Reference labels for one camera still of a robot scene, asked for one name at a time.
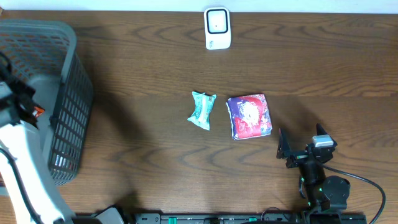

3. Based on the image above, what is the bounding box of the purple red snack packet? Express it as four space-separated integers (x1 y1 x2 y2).
226 93 272 140

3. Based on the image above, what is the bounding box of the teal snack wrapper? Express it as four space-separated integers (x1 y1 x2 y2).
187 91 216 131

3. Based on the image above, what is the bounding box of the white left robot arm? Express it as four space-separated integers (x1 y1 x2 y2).
1 54 126 224

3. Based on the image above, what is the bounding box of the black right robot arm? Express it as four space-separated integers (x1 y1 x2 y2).
276 124 351 213

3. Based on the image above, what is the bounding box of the white barcode scanner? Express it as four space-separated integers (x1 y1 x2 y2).
203 7 231 50

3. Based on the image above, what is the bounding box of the grey plastic basket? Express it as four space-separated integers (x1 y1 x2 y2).
1 19 94 185

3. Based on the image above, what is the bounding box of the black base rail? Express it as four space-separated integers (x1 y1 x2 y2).
133 213 367 224

